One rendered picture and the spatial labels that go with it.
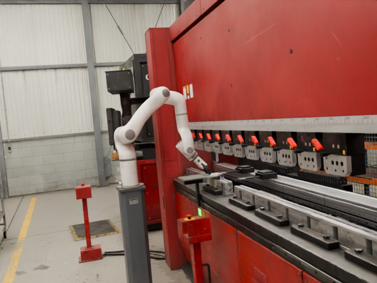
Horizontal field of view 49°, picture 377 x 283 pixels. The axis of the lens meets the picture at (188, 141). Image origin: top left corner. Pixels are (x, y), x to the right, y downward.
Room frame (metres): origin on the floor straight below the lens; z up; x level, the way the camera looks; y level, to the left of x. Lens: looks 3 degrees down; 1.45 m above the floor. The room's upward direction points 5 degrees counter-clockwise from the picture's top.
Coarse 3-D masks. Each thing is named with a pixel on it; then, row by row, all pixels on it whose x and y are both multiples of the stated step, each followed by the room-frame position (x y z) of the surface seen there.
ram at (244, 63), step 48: (240, 0) 2.37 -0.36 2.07; (288, 0) 1.86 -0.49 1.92; (336, 0) 1.54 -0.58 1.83; (192, 48) 3.33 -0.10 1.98; (240, 48) 2.42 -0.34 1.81; (288, 48) 1.89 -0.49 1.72; (336, 48) 1.56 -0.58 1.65; (240, 96) 2.47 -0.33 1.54; (288, 96) 1.92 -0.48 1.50; (336, 96) 1.58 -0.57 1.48
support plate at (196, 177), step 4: (184, 176) 3.14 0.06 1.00; (188, 176) 3.12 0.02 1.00; (192, 176) 3.10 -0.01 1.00; (196, 176) 3.09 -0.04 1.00; (200, 176) 3.07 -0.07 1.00; (204, 176) 3.05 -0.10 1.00; (208, 176) 3.03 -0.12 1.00; (212, 176) 3.04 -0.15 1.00; (216, 176) 3.04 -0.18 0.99; (184, 180) 2.98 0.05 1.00; (188, 180) 2.99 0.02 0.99
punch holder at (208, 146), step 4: (204, 132) 3.21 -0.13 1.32; (208, 132) 3.11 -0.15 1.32; (204, 136) 3.21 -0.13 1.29; (212, 136) 3.08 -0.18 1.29; (208, 140) 3.13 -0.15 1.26; (204, 144) 3.22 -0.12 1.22; (208, 144) 3.12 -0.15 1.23; (212, 144) 3.08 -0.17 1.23; (208, 148) 3.13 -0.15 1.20; (212, 148) 3.08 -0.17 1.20
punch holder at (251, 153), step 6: (246, 132) 2.42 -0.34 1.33; (252, 132) 2.33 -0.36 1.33; (258, 132) 2.31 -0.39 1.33; (246, 138) 2.43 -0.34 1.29; (258, 138) 2.31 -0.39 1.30; (252, 144) 2.35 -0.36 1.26; (246, 150) 2.43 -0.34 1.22; (252, 150) 2.35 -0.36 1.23; (258, 150) 2.31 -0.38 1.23; (246, 156) 2.44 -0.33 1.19; (252, 156) 2.35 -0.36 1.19; (258, 156) 2.31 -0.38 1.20
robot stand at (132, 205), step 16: (128, 192) 2.80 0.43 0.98; (128, 208) 2.80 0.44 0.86; (144, 208) 2.85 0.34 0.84; (128, 224) 2.79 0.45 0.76; (144, 224) 2.83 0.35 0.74; (128, 240) 2.80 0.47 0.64; (144, 240) 2.82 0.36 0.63; (128, 256) 2.80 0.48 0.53; (144, 256) 2.82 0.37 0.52; (128, 272) 2.81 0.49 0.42; (144, 272) 2.82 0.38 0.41
